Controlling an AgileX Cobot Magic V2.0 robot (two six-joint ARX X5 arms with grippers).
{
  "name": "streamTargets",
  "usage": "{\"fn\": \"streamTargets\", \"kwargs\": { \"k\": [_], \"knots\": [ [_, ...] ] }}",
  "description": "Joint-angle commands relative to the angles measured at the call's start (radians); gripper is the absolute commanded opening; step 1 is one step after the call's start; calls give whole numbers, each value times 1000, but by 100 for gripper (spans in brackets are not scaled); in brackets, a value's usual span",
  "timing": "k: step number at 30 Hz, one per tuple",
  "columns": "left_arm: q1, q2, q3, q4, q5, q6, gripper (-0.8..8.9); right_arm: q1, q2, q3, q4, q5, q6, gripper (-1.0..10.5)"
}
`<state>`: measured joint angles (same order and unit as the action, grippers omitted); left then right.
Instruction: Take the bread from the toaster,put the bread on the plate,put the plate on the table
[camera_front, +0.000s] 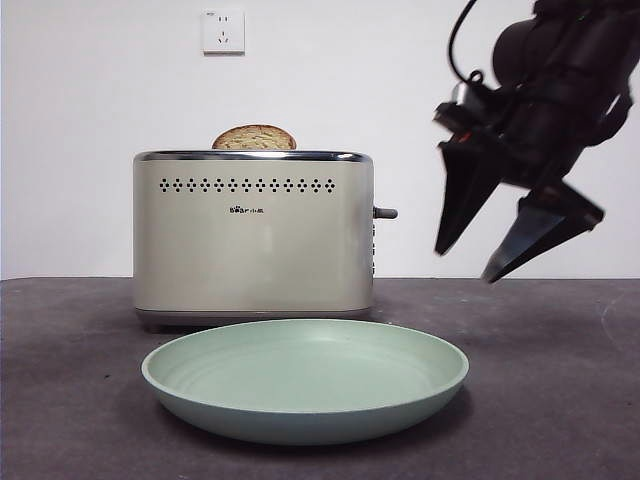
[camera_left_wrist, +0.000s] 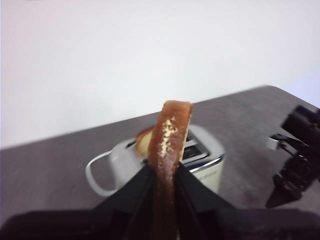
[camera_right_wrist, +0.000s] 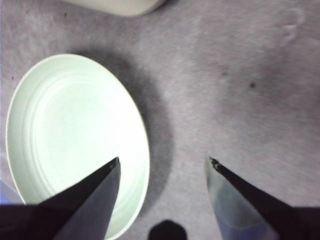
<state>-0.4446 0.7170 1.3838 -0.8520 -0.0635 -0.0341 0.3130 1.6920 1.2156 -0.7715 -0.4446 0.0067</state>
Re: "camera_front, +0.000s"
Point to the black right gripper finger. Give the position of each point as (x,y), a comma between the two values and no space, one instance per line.
(465,190)
(545,230)

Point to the pale green round plate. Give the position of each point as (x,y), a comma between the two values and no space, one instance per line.
(305,417)

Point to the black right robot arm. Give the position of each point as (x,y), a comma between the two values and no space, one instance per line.
(555,55)

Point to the small round-topped bread slice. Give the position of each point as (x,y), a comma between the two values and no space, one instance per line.
(254,138)

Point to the cream two-slot toaster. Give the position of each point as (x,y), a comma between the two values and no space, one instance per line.
(250,250)

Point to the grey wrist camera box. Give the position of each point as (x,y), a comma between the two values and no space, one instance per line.
(465,95)

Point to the white wall power socket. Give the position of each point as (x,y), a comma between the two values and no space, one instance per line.
(223,32)

